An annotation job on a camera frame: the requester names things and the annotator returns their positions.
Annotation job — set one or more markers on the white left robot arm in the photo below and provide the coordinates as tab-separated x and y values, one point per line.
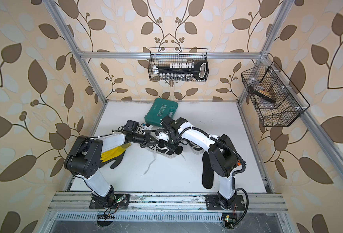
84	159

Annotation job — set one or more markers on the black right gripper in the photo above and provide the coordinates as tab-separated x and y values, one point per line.
174	145

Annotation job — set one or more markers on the right wire basket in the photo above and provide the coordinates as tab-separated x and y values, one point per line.
290	102

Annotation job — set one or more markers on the black socket bit holder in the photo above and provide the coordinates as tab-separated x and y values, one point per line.
193	70

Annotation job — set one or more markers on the wire basket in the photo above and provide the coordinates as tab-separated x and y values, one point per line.
167	55
290	102

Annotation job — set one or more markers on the green plastic tool case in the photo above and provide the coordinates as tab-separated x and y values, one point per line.
160	109

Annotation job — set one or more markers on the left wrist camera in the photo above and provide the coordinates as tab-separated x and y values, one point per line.
134	126

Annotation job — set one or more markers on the yellow black work glove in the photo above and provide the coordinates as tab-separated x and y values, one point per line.
114	155

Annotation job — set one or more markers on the black white sneaker with laces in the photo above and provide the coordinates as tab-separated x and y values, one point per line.
156	149

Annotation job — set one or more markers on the black insole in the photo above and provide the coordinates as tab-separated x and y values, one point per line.
208	172
168	148

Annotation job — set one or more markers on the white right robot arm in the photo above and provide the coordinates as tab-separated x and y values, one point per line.
224	159

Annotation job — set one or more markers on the back wire basket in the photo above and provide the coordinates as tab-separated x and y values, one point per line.
167	55

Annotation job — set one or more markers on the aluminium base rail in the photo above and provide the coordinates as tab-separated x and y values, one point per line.
163	207

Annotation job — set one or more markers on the brush in right basket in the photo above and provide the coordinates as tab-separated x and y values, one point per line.
263	94

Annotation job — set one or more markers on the black insole on table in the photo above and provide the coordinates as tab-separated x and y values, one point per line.
208	172

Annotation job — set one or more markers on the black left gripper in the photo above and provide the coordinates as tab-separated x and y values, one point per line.
147	140

